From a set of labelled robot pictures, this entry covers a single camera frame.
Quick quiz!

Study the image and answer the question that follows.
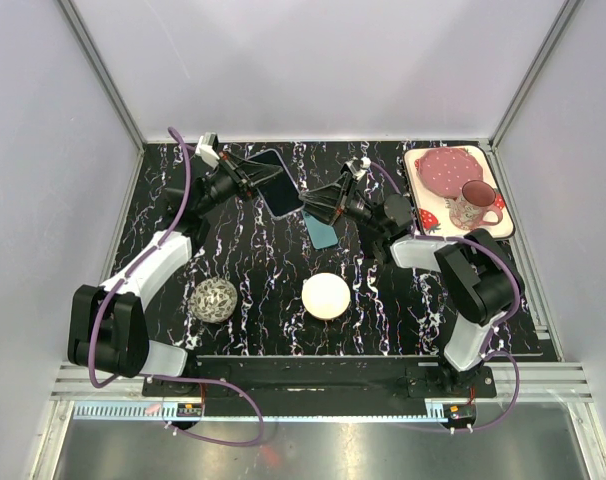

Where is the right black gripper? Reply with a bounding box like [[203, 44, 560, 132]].
[[294, 173, 387, 236]]

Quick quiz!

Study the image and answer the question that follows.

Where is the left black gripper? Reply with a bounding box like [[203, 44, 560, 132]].
[[195, 150, 283, 216]]

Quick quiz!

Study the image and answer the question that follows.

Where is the blue smartphone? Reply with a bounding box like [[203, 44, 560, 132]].
[[248, 149, 303, 219]]

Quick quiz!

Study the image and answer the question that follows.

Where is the teal smartphone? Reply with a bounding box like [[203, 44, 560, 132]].
[[302, 211, 339, 250]]

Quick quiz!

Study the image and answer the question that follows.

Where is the phone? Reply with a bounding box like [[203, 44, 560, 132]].
[[357, 225, 388, 264]]

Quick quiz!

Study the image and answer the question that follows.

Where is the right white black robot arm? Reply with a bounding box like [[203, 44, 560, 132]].
[[299, 171, 522, 397]]

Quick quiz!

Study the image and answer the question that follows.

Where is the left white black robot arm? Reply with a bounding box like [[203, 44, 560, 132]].
[[68, 152, 284, 396]]

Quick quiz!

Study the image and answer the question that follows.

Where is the white round lid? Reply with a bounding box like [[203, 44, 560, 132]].
[[301, 273, 351, 321]]

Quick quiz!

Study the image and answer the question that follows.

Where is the strawberry print cream tray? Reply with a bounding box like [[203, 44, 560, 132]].
[[403, 145, 516, 243]]

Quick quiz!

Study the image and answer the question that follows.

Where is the pink polka dot plate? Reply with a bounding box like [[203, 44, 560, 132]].
[[415, 147, 484, 199]]

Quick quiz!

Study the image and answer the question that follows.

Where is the leaf patterned round bowl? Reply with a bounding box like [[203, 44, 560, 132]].
[[188, 277, 238, 324]]

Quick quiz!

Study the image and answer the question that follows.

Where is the pink ghost pattern mug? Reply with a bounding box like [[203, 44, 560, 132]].
[[449, 180, 503, 231]]

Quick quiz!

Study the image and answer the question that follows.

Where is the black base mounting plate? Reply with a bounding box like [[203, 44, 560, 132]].
[[142, 354, 498, 401]]

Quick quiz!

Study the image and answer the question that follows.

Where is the left small controller board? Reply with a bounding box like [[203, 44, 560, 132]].
[[176, 402, 203, 418]]

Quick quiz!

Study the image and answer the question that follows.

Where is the small controller board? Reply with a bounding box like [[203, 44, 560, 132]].
[[445, 404, 476, 423], [176, 402, 203, 418]]

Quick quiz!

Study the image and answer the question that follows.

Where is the right small controller board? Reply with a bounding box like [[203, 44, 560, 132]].
[[445, 404, 476, 423]]

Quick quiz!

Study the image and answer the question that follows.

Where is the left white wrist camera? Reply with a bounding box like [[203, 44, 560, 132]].
[[195, 132, 220, 169]]

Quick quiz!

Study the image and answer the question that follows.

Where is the aluminium frame rail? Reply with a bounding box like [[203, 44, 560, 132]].
[[50, 362, 593, 403]]

